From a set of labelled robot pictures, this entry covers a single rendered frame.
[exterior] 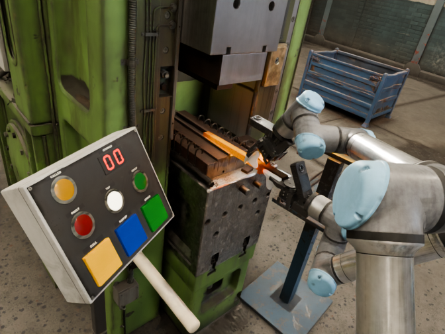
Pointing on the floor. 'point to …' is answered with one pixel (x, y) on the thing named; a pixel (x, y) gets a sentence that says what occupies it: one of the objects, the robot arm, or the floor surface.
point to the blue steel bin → (353, 83)
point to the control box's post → (98, 314)
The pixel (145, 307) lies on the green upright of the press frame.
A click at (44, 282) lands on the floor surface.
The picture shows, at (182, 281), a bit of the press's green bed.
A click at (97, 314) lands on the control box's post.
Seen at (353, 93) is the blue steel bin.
